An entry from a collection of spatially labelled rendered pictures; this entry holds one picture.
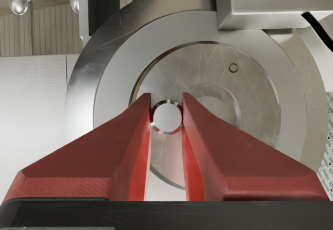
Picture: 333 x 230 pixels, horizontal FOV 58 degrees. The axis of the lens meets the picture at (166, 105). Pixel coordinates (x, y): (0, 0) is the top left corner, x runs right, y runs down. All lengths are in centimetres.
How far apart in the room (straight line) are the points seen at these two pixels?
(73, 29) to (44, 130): 292
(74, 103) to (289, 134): 12
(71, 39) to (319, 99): 327
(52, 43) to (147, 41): 337
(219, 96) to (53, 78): 39
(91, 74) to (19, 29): 370
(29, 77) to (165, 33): 39
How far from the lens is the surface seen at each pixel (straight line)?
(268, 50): 17
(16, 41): 386
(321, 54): 20
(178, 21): 17
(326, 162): 40
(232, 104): 15
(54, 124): 51
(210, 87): 15
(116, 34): 17
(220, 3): 16
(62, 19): 351
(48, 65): 52
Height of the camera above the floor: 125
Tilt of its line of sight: 2 degrees down
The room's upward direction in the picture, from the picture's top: 177 degrees clockwise
